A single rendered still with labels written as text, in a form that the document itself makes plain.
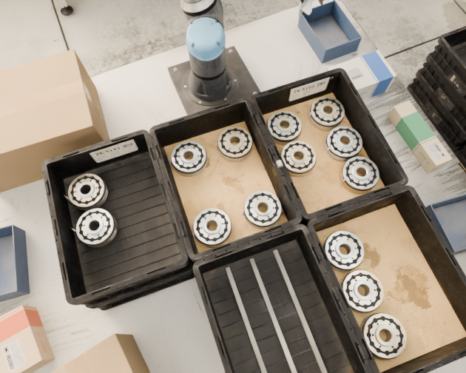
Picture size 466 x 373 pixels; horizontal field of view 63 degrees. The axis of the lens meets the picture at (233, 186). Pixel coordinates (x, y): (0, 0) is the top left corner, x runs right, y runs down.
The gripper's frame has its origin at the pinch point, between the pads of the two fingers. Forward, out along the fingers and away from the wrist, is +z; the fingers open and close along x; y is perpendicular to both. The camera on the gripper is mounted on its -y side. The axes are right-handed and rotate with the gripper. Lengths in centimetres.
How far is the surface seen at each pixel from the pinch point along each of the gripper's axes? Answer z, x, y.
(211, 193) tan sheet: -1, -57, 48
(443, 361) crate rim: -8, -24, 107
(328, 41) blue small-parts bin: 17.5, 5.4, 1.5
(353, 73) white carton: 8.6, 2.3, 23.8
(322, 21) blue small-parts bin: 17.8, 7.7, -8.0
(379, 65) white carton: 9.5, 12.0, 24.1
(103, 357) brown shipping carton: -7, -95, 79
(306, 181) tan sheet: 2, -30, 55
